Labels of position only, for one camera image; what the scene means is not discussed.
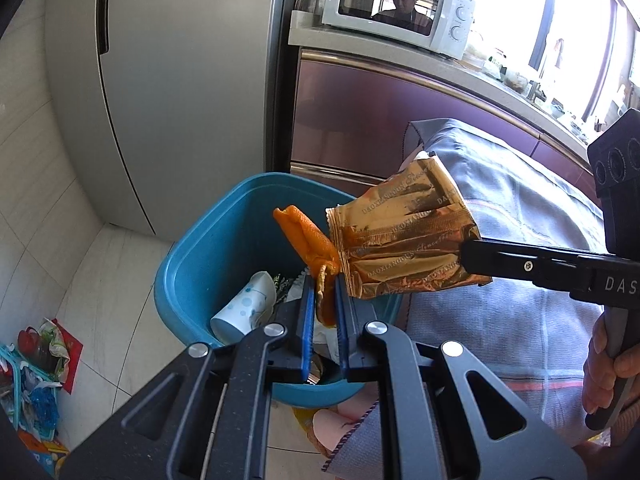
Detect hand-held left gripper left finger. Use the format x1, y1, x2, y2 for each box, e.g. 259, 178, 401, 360
60, 280, 317, 480

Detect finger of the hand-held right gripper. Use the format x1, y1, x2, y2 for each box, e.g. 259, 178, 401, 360
459, 239, 601, 293

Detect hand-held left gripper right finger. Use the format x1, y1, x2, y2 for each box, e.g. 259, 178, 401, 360
334, 275, 586, 480

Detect tall dotted paper cup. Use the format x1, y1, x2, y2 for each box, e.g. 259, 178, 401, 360
210, 271, 277, 347

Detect orange peel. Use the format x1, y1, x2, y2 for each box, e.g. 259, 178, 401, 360
272, 205, 346, 331

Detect golden snack wrapper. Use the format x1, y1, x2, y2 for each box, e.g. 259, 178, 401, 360
326, 155, 493, 300

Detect blue plastic trash bin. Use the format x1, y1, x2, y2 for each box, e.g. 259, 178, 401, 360
154, 172, 403, 408

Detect person's right hand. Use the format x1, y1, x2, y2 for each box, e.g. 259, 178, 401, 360
582, 317, 640, 416

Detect green printed packet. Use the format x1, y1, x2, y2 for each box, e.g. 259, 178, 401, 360
274, 274, 296, 302

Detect plaid purple tablecloth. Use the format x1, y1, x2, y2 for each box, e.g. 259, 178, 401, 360
320, 119, 616, 473

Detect pink slippers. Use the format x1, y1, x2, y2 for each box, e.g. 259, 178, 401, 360
314, 402, 368, 453

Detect metal kitchen faucet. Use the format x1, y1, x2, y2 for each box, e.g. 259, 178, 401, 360
527, 37, 563, 103

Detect purple kitchen base cabinets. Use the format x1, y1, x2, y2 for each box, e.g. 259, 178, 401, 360
290, 45, 601, 186

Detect red paper bag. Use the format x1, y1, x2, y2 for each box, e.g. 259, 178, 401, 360
17, 317, 85, 396

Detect dark framed window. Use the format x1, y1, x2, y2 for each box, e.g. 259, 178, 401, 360
445, 0, 640, 121

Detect white microwave oven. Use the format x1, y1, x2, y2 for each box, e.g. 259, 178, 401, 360
321, 0, 475, 60

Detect grey refrigerator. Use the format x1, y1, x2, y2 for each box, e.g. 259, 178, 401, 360
42, 0, 291, 236

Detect blue mesh bag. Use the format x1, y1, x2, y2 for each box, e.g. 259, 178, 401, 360
0, 342, 61, 441

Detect colourful printed box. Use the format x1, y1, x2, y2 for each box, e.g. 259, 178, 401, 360
20, 435, 71, 480

